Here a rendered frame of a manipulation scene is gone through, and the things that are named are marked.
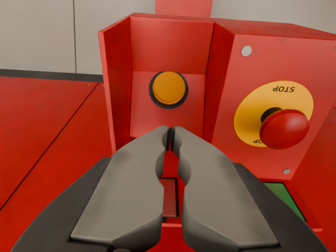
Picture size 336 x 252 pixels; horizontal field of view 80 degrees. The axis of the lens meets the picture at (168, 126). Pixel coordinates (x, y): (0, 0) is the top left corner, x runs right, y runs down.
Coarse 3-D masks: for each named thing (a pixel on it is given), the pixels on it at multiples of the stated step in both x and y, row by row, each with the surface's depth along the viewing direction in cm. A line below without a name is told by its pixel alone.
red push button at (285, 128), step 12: (276, 108) 18; (264, 120) 17; (276, 120) 16; (288, 120) 16; (300, 120) 16; (264, 132) 17; (276, 132) 17; (288, 132) 17; (300, 132) 17; (276, 144) 17; (288, 144) 17
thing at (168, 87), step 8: (168, 72) 24; (160, 80) 23; (168, 80) 23; (176, 80) 23; (160, 88) 23; (168, 88) 23; (176, 88) 23; (184, 88) 24; (160, 96) 23; (168, 96) 23; (176, 96) 23; (168, 104) 24
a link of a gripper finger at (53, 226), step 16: (80, 176) 8; (96, 176) 8; (64, 192) 7; (80, 192) 7; (48, 208) 7; (64, 208) 7; (80, 208) 7; (32, 224) 6; (48, 224) 6; (64, 224) 6; (32, 240) 6; (48, 240) 6; (64, 240) 6
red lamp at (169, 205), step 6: (162, 180) 22; (168, 180) 22; (174, 180) 23; (168, 186) 22; (174, 186) 22; (168, 192) 21; (174, 192) 21; (168, 198) 21; (174, 198) 21; (168, 204) 20; (174, 204) 20; (168, 210) 19; (174, 210) 19
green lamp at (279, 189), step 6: (270, 186) 23; (276, 186) 23; (282, 186) 23; (276, 192) 22; (282, 192) 22; (282, 198) 21; (288, 198) 21; (288, 204) 21; (294, 204) 21; (294, 210) 20; (300, 216) 20
